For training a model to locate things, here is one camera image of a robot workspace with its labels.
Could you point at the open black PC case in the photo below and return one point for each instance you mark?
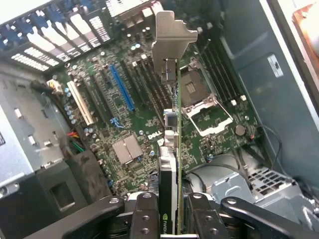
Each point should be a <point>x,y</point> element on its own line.
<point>249,74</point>

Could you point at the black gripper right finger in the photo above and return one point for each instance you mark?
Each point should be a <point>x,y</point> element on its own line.
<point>204,219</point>

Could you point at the metal socket cover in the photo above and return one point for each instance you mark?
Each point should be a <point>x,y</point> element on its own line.
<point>219,127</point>

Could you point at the silver chipset heat sink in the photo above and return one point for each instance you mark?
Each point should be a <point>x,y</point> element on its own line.
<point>127,149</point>

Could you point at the green motherboard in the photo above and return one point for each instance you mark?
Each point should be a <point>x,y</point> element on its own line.
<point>199,149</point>

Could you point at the black fan shroud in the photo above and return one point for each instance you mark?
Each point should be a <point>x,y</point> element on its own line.
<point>49,199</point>

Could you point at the round coin battery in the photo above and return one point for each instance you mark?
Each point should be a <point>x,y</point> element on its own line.
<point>240,130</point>

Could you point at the white expansion slot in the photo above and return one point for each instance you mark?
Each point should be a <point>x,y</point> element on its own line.
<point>79,102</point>

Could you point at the white case sticker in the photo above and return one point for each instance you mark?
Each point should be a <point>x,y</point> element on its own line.
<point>275,66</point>

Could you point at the blue expansion slot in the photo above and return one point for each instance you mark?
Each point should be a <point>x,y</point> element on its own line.
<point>122,87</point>

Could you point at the metal disk bay cage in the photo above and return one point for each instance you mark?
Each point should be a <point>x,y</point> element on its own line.
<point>231,184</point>

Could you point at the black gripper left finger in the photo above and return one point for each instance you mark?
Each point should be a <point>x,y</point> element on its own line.
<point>144,219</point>

